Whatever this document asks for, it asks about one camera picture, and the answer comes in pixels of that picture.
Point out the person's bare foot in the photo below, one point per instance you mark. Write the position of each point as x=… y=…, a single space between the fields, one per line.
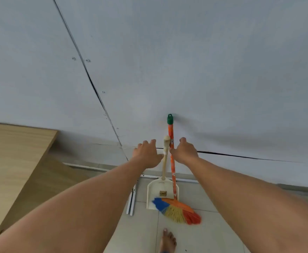
x=167 y=242

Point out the person's left hand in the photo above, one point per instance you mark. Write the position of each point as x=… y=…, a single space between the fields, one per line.
x=146 y=155

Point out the person's left thumb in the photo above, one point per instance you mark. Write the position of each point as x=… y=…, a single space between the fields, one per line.
x=159 y=158

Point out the person's left forearm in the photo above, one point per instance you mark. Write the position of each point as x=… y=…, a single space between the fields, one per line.
x=72 y=208

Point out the person's right forearm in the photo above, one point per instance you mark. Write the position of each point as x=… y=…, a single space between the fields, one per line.
x=251 y=205

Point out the short white metal rail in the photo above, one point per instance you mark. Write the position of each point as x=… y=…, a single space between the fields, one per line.
x=131 y=200

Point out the orange broom with multicolour bristles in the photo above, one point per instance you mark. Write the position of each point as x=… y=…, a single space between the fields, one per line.
x=173 y=176

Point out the light wooden table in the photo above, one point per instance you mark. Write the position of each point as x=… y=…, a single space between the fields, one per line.
x=11 y=165

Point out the person's right hand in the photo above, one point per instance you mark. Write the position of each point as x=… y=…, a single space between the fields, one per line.
x=185 y=154

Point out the person's right thumb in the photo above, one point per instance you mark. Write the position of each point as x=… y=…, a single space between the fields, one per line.
x=173 y=152

